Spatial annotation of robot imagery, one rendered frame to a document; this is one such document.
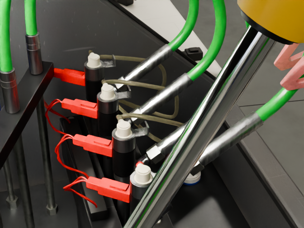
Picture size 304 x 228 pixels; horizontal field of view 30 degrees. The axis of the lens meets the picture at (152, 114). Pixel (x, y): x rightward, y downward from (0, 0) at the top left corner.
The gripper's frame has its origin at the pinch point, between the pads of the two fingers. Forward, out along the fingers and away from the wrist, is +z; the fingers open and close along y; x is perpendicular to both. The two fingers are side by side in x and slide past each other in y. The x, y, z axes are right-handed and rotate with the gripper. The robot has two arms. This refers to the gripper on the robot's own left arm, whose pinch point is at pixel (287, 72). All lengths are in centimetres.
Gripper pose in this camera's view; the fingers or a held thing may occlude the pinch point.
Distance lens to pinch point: 60.7
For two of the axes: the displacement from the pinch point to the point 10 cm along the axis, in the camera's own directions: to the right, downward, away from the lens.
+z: -7.1, 5.0, 4.9
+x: 7.0, 4.4, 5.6
